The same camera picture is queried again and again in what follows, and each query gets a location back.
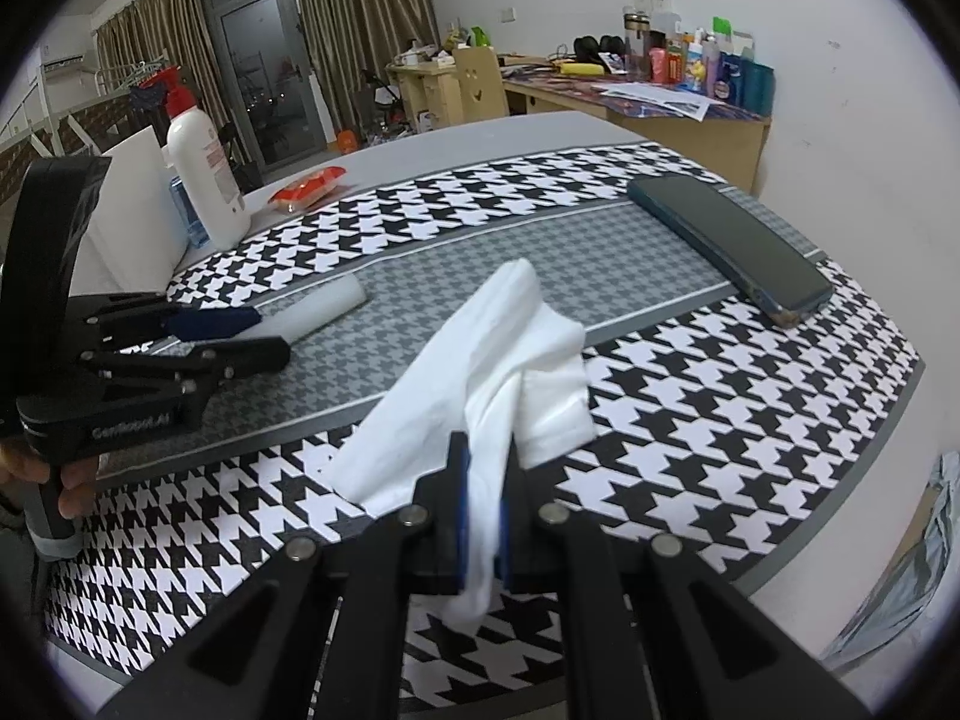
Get right olive curtain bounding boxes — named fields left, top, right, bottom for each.
left=299, top=0, right=439, bottom=130

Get white foam roll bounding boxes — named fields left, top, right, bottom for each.
left=236, top=275, right=366, bottom=344

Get glass balcony door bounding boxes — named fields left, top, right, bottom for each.
left=203, top=0, right=327, bottom=172

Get white cloth towel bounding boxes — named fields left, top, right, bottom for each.
left=319, top=259, right=596, bottom=632

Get blue toiletry bottle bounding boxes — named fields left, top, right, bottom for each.
left=740, top=59, right=776, bottom=117

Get houndstooth table mat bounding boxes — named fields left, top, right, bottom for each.
left=46, top=142, right=923, bottom=679

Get white lotion pump bottle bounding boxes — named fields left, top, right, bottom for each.
left=140, top=67, right=251, bottom=252

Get metal bunk bed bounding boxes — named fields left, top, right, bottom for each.
left=2, top=55, right=171, bottom=202

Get white air conditioner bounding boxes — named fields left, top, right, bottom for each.
left=41, top=46, right=99, bottom=76

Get orange tissue packet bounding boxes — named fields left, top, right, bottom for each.
left=268, top=166, right=347, bottom=215

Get wooden smiley chair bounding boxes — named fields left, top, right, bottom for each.
left=454, top=46, right=509, bottom=124

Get left olive curtain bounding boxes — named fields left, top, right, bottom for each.
left=94, top=0, right=233, bottom=127

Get olive curtain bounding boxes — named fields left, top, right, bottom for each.
left=299, top=0, right=439, bottom=130
left=94, top=0, right=233, bottom=127

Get white styrofoam box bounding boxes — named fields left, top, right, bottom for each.
left=70, top=127, right=189, bottom=296

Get white papers on desk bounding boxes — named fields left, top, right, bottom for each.
left=596, top=82, right=732, bottom=122

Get blue spray bottle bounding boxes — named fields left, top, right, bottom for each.
left=169, top=176, right=210, bottom=249

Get light wooden desk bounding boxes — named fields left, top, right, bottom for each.
left=387, top=57, right=771, bottom=192

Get dark smartphone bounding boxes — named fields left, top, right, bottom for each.
left=626, top=176, right=835, bottom=328

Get person's left hand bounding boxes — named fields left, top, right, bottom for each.
left=2, top=439, right=99, bottom=518

